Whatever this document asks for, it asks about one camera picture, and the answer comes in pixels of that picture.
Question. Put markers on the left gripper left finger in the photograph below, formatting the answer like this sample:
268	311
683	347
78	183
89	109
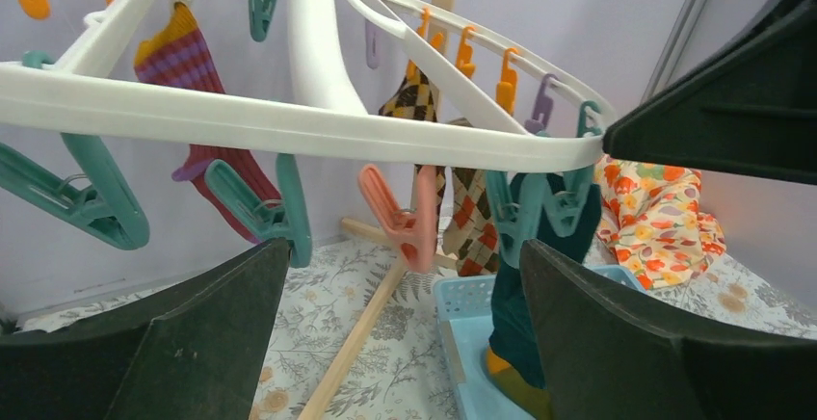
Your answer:
191	351

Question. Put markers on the orange floral cloth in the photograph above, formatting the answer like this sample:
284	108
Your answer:
652	223

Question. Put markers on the olive orange sock in basket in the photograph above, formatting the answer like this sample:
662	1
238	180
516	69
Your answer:
535	401

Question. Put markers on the light blue plastic basket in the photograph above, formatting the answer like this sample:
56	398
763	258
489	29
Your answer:
464	325

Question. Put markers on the white plastic clip hanger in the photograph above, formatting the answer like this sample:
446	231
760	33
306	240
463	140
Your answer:
327	117

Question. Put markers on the floral table mat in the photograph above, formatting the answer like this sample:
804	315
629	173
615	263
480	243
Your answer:
401	371

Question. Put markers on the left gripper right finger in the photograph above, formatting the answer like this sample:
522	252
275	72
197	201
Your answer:
612	352

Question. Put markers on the dark teal sock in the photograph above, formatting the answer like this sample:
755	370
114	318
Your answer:
520	294

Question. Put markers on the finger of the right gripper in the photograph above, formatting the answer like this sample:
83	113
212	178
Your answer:
749	109

